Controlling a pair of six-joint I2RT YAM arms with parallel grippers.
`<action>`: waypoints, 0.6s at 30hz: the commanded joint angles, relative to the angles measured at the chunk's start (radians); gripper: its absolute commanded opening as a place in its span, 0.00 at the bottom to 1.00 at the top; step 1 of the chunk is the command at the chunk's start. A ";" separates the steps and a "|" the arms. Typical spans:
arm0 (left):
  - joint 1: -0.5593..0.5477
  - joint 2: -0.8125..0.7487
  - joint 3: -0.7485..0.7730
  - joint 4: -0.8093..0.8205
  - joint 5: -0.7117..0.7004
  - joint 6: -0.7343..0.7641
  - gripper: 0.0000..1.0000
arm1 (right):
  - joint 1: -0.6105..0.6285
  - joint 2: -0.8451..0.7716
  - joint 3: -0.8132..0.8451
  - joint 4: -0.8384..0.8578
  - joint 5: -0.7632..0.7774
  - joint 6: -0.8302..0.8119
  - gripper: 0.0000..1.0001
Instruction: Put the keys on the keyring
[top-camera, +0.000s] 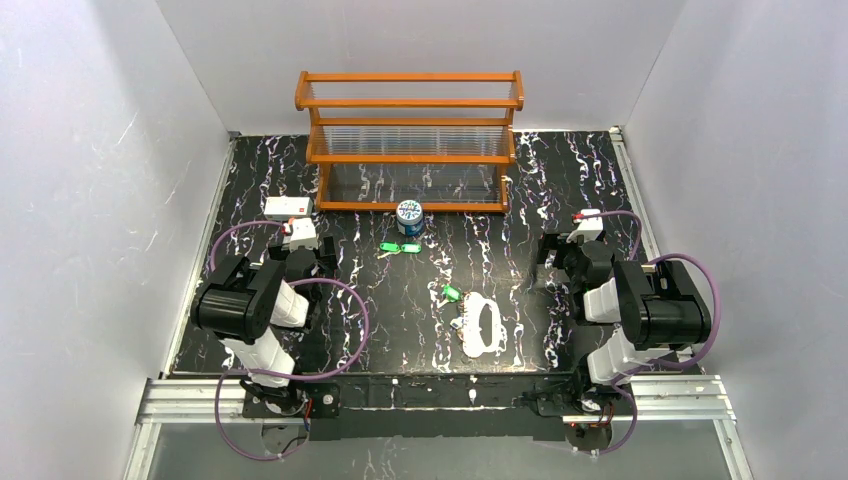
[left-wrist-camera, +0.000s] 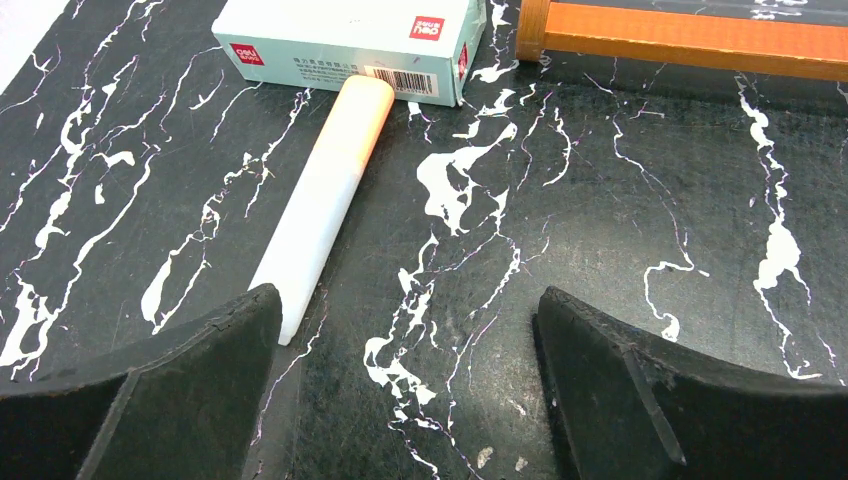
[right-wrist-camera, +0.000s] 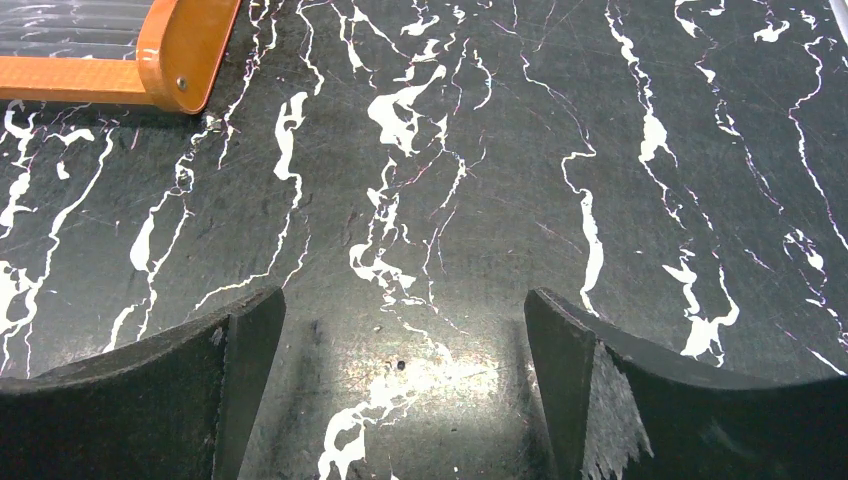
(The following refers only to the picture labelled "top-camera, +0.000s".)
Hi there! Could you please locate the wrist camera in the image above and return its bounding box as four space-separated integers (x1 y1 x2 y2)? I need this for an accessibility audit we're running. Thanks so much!
566 209 604 243
283 217 320 251

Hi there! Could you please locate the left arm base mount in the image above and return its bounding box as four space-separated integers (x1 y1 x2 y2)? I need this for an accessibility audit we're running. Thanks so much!
239 379 340 419

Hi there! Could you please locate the aluminium frame rail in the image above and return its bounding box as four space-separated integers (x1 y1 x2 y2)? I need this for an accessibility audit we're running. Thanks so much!
137 374 736 424

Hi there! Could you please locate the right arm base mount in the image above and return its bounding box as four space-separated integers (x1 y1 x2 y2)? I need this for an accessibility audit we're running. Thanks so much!
520 386 633 421

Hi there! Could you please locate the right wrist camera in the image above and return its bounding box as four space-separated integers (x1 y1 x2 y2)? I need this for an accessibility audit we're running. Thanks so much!
566 209 604 243

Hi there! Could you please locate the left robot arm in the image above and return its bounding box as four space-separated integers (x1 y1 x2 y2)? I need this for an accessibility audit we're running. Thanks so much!
190 237 338 391

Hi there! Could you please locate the orange wooden shelf rack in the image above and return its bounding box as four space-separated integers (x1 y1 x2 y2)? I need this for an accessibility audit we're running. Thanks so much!
294 70 525 214

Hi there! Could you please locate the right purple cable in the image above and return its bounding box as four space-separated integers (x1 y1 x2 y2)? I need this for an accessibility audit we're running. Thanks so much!
569 209 723 456

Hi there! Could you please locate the large silver carabiner keyring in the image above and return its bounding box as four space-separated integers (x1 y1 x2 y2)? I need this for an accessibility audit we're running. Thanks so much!
450 292 506 358

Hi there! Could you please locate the blue round jar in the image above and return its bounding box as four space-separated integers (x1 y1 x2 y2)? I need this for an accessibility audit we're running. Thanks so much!
395 200 424 237

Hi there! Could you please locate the green key tag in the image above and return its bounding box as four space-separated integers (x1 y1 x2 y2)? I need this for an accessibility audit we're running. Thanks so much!
401 243 422 254
442 285 463 303
378 242 402 258

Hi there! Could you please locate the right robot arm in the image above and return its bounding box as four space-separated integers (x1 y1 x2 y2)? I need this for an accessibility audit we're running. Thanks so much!
537 233 713 388

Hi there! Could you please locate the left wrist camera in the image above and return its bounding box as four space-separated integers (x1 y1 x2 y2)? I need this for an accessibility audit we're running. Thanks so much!
283 217 320 251

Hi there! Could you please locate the white red small box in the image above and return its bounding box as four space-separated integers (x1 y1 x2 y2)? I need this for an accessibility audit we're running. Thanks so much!
263 196 314 222

